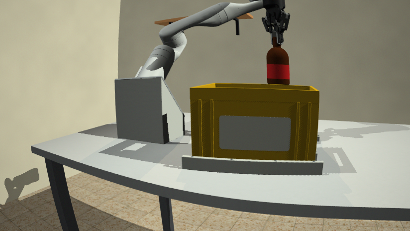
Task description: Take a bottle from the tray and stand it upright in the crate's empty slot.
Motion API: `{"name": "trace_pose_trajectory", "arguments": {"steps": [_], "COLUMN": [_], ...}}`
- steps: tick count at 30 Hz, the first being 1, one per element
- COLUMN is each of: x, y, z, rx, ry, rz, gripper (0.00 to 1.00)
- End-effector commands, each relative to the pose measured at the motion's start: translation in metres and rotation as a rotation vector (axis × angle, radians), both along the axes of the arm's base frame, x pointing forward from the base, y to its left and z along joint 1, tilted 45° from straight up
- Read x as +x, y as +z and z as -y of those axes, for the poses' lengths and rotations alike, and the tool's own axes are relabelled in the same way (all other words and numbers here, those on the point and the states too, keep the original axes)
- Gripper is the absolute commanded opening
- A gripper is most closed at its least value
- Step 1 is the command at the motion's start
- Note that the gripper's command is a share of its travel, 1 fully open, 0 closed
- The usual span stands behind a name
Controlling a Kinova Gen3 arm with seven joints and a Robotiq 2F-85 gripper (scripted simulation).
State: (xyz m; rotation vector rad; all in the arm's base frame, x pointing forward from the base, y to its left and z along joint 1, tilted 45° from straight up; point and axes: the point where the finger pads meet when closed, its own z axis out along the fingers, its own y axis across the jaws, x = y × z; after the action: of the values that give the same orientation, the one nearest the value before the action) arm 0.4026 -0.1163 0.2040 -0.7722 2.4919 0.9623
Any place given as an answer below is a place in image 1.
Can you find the brown bottle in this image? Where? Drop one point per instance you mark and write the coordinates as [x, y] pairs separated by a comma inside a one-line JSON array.
[[278, 71]]

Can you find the yellow crate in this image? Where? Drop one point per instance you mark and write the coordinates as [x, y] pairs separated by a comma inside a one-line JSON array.
[[256, 122]]

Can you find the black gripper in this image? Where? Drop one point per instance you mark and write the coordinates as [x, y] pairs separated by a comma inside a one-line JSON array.
[[275, 14]]

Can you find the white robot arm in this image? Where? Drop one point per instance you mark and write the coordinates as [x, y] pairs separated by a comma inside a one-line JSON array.
[[162, 57]]

